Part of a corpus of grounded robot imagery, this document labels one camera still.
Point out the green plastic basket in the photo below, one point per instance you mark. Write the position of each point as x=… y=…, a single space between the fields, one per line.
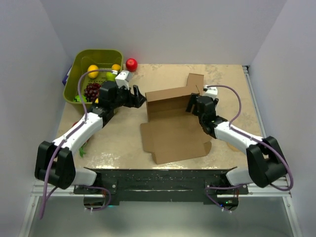
x=102 y=58

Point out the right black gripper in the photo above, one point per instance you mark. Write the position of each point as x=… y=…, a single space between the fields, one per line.
x=192 y=101

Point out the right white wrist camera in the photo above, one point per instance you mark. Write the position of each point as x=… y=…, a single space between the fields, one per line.
x=210 y=91

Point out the brown cardboard box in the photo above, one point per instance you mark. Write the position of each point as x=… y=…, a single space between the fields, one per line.
x=172 y=134

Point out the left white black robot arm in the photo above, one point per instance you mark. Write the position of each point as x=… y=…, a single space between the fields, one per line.
x=55 y=160

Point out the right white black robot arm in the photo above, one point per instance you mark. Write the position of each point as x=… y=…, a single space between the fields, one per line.
x=265 y=160

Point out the aluminium frame rail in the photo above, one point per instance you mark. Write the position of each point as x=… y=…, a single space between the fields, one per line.
x=263 y=212

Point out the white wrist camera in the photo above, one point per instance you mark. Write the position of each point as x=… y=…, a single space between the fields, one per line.
x=123 y=78
x=210 y=91

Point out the small orange fruit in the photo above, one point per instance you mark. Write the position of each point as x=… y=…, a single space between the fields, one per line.
x=116 y=67

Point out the green pear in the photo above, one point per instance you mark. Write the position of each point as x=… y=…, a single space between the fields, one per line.
x=110 y=76

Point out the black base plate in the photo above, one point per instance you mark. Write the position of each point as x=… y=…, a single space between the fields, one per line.
x=175 y=185

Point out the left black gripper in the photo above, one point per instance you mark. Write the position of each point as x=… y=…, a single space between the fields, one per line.
x=137 y=100

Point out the pink dragon fruit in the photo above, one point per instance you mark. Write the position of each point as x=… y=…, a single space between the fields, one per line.
x=82 y=151

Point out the yellow lemon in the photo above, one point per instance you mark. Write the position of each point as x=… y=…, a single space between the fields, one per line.
x=93 y=71

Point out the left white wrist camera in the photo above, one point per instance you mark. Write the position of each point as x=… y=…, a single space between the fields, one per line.
x=123 y=78

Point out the dark purple grapes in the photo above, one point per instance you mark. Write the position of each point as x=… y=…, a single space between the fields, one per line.
x=91 y=92

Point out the blue white booklet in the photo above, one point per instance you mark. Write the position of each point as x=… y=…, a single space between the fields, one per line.
x=66 y=76

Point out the small closed cardboard box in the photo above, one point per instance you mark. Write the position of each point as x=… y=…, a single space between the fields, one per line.
x=195 y=82

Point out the red apple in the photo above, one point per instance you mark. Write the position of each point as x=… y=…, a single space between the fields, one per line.
x=131 y=64

